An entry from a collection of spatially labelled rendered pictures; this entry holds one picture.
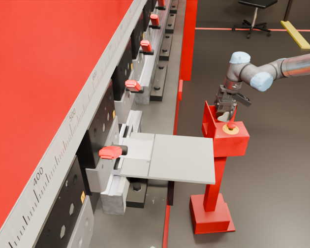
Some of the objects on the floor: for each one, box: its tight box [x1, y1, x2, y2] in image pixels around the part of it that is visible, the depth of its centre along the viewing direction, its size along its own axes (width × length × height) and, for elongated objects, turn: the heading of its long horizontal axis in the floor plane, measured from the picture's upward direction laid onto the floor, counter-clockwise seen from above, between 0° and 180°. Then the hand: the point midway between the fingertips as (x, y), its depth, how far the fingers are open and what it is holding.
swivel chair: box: [232, 0, 278, 38], centre depth 395 cm, size 56×56×87 cm
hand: (225, 122), depth 139 cm, fingers closed
